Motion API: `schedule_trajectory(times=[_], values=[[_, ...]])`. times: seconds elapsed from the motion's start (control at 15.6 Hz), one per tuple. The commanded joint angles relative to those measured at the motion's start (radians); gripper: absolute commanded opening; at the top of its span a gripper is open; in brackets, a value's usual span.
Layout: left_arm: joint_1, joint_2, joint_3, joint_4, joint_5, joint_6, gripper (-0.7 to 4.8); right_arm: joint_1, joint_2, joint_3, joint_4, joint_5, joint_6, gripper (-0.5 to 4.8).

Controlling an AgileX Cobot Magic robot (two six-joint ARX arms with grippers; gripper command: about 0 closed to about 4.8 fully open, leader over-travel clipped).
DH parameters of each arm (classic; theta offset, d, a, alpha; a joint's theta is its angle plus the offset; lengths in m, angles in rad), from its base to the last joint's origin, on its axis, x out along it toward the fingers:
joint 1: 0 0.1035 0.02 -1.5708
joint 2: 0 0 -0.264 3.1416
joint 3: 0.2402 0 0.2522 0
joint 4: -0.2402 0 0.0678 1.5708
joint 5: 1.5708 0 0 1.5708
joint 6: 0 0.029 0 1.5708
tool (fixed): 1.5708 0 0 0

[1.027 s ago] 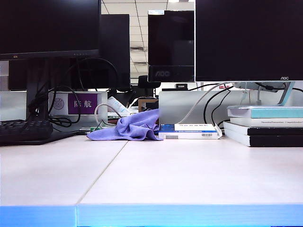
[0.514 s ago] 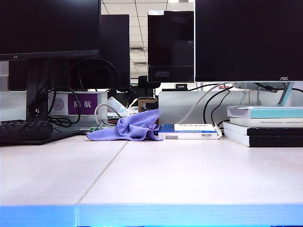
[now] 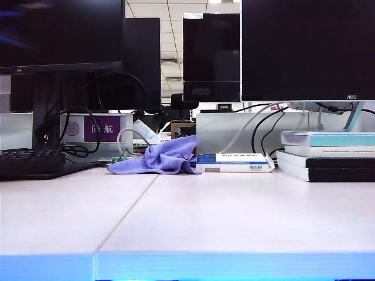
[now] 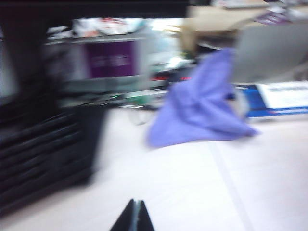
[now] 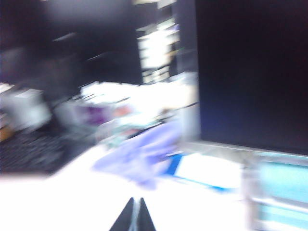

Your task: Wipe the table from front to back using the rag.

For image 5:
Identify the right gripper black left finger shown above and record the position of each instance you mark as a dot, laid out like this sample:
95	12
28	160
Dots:
126	219

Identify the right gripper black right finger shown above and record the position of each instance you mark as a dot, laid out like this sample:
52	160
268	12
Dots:
145	220

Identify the purple cloth rag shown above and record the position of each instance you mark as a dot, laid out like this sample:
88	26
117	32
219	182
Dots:
142	156

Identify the blue and white box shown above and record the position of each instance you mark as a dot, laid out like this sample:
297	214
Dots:
204	169

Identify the white box purple label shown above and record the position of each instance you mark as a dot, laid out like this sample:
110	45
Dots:
91	114

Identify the black keyboard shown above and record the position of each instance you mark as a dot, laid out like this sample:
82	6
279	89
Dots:
33	151

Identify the teal book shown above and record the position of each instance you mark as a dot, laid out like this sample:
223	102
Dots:
281	180

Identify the large AOC monitor silver bezel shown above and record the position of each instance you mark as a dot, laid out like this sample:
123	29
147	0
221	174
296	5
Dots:
252	72

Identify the plain black monitor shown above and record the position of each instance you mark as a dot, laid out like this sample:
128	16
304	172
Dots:
101	31

